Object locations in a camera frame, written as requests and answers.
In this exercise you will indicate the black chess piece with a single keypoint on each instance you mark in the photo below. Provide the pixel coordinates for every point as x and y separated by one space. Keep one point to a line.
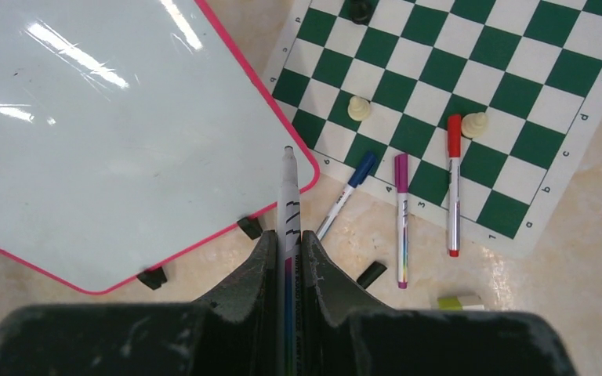
360 11

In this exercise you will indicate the pink framed whiteboard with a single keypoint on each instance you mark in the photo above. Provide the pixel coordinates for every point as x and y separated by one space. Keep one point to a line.
130 133

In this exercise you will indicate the purple capped marker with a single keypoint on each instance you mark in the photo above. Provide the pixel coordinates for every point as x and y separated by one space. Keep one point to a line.
401 183

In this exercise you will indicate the blue capped marker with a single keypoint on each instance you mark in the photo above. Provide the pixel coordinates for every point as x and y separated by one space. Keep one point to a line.
358 177

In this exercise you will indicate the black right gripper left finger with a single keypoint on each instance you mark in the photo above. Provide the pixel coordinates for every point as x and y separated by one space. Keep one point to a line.
215 334

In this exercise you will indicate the red capped marker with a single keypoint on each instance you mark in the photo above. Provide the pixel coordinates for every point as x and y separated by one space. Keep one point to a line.
454 154

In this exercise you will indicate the black marker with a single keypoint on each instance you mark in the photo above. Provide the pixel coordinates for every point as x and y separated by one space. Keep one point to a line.
288 240

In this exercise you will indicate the green white lego block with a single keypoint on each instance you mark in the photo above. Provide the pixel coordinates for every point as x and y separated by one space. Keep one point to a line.
462 302

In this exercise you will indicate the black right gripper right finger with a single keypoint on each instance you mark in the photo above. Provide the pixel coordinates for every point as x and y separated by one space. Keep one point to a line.
350 332

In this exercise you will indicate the black marker cap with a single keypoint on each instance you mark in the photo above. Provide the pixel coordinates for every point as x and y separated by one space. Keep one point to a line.
371 274

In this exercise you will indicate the green white chessboard mat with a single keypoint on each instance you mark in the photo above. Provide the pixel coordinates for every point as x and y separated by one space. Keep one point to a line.
534 67

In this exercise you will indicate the cream chess pawn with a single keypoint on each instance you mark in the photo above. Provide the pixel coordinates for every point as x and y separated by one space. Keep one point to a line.
474 125
358 108

